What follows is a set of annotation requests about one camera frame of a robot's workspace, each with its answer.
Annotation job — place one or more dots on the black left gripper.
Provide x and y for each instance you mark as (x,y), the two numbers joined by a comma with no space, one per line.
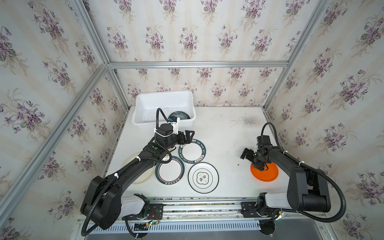
(188,139)

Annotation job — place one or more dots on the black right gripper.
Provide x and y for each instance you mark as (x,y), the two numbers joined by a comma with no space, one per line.
(250,156)

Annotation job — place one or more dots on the green rim lettered plate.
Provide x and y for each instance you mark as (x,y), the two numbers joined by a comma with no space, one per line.
(192,153)

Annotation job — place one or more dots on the teal blue floral plate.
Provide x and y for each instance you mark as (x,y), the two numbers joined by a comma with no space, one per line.
(178,114)

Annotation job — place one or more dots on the orange plastic plate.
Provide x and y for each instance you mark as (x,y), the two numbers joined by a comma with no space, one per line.
(269,174)

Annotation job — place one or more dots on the white plate black outline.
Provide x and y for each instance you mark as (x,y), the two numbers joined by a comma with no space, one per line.
(203,178)

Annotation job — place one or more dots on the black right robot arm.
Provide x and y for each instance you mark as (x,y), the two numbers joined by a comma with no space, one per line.
(307,190)

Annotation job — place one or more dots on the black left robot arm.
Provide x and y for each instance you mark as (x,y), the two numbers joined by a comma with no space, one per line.
(120,186)

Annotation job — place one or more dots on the white plastic bin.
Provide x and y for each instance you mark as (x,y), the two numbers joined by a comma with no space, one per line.
(146,105)

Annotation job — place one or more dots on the green red rimmed plate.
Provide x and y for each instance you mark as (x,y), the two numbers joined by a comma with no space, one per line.
(170,173)

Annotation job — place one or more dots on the large cream plate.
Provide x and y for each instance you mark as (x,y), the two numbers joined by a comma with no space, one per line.
(143,177)

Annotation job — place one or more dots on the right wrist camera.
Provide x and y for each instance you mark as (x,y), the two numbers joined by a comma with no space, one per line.
(263,141)

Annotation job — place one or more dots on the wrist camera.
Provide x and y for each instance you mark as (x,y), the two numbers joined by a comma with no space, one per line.
(263,141)
(174,122)

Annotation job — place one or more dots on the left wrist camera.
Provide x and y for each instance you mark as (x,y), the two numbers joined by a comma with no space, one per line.
(174,122)

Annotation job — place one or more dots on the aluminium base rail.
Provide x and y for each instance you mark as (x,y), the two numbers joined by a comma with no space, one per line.
(140,209)

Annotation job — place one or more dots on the aluminium frame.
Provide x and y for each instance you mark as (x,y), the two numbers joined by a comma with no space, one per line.
(47,59)

